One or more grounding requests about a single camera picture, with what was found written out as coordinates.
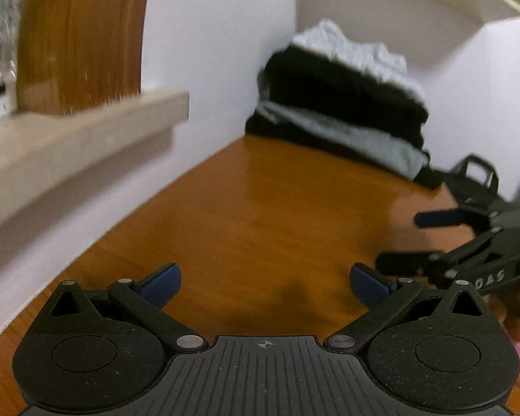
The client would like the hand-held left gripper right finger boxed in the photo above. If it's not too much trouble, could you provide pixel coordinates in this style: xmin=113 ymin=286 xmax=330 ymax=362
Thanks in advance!
xmin=323 ymin=262 xmax=487 ymax=353

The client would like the person's right hand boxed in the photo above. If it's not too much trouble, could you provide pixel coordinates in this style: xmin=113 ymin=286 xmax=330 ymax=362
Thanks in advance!
xmin=487 ymin=275 xmax=520 ymax=344

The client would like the wooden window frame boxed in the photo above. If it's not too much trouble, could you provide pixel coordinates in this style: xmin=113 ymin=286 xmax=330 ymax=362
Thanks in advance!
xmin=16 ymin=0 xmax=152 ymax=115

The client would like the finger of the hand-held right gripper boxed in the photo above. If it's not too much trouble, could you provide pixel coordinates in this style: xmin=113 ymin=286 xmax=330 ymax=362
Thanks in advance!
xmin=414 ymin=199 xmax=501 ymax=231
xmin=375 ymin=229 xmax=520 ymax=280

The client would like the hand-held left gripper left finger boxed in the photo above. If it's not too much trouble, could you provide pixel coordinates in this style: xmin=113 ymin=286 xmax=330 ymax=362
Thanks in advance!
xmin=47 ymin=261 xmax=206 ymax=353

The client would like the thick black folded garment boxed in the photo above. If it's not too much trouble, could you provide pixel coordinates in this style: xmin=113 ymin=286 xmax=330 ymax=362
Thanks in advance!
xmin=257 ymin=47 xmax=430 ymax=148

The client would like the grey folded garment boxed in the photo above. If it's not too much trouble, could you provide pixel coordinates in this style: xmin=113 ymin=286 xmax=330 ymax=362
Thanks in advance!
xmin=253 ymin=101 xmax=430 ymax=180

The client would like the thin black folded garment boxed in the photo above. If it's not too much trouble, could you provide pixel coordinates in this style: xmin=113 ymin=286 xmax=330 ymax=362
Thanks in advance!
xmin=245 ymin=115 xmax=443 ymax=189

